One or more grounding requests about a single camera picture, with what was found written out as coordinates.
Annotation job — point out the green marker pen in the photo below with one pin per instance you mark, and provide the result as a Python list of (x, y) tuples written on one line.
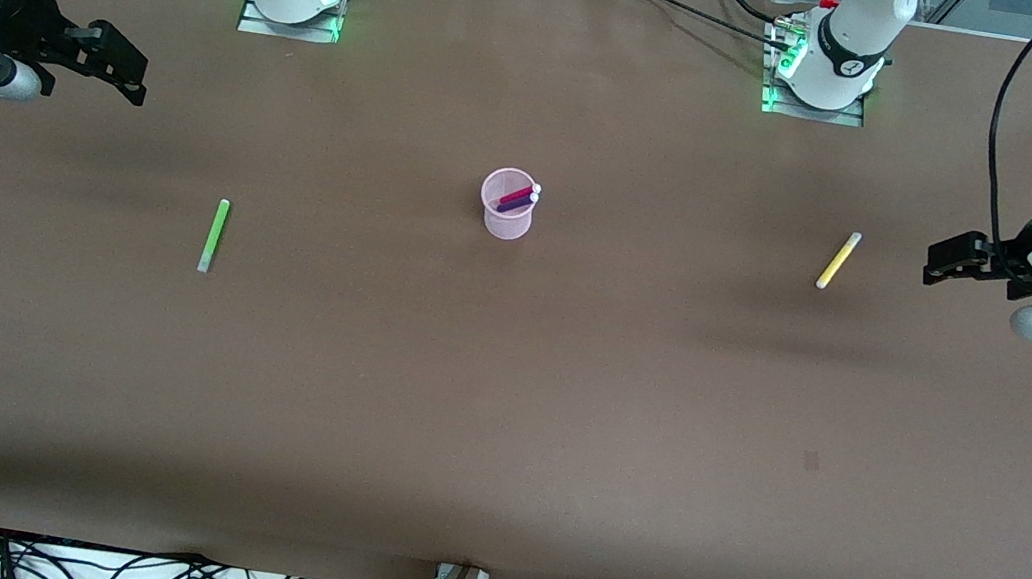
[(215, 232)]

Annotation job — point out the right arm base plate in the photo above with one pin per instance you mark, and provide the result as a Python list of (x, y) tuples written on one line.
[(260, 25)]

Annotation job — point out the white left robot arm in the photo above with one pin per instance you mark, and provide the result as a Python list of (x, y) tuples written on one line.
[(855, 34)]

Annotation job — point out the yellow marker pen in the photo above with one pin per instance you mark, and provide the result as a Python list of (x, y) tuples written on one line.
[(838, 262)]

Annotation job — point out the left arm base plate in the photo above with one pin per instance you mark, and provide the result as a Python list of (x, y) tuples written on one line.
[(803, 112)]

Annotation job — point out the purple marker pen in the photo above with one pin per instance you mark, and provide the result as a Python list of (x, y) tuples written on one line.
[(516, 205)]

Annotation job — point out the pink mesh pen holder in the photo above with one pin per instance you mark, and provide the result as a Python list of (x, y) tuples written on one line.
[(505, 222)]

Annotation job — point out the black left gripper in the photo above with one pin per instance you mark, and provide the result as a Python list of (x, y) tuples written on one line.
[(1007, 260)]

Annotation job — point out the red and purple markers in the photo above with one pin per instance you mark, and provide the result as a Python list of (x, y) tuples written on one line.
[(519, 195)]

